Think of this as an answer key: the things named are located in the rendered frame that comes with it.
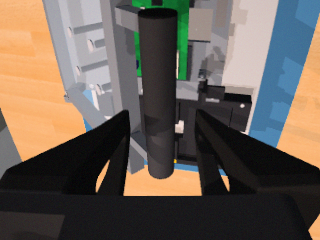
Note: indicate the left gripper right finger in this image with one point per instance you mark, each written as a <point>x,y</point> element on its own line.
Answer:
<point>252,167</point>

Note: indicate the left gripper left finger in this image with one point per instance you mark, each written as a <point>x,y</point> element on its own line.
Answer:
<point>73,167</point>

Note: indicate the green circuit board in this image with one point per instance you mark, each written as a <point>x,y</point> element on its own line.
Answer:
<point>182,8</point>

